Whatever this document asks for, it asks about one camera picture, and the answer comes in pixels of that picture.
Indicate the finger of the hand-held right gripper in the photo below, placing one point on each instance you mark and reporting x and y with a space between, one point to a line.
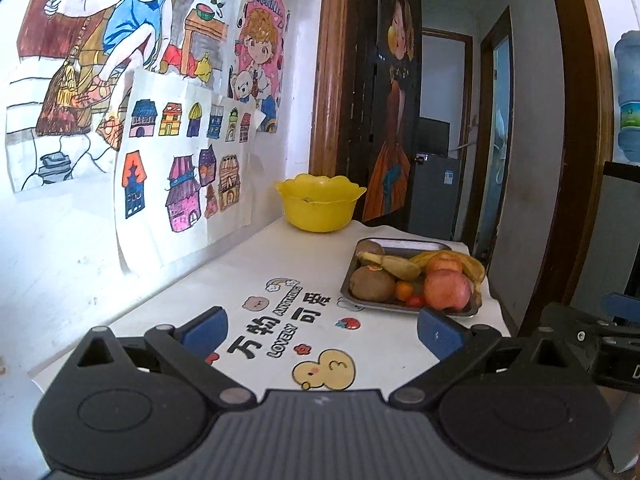
622 306
590 325

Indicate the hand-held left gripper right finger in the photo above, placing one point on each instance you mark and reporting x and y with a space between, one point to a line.
440 335

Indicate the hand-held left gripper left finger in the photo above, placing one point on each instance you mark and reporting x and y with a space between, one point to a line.
207 332

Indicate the red cherry tomato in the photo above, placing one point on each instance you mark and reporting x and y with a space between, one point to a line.
414 301

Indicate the red apple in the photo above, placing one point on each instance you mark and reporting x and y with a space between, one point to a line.
447 290
445 262

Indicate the small orange fruit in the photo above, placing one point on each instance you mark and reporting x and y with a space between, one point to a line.
403 290

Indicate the yellow banana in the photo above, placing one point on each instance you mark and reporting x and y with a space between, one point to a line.
472 267
400 267

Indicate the brown kiwi with sticker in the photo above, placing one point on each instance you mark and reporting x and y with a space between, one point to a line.
372 286

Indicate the metal tray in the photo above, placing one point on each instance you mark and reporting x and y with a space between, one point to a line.
425 250

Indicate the black water dispenser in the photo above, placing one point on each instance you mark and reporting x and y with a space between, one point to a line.
622 220

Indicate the coloured houses drawing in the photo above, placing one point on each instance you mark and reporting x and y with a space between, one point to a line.
160 230

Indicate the grey refrigerator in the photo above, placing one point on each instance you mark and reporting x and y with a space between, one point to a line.
432 195

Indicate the portrait painting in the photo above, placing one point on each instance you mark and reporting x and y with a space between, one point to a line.
395 180

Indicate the yellow plastic bowl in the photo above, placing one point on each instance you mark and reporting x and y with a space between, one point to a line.
320 215

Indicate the blue water bottle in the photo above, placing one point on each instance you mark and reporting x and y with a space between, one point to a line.
629 85

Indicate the dark wooden door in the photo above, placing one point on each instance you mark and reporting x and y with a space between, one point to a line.
365 110

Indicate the girl with teddy drawing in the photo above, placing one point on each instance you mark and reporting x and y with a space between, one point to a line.
260 50

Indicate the large child drawing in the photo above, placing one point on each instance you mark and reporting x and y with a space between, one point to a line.
135 25

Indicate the wide wooden door frame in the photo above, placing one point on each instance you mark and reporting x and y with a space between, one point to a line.
580 135

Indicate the brown doorway frame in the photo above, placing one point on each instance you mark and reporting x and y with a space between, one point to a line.
467 110
484 135

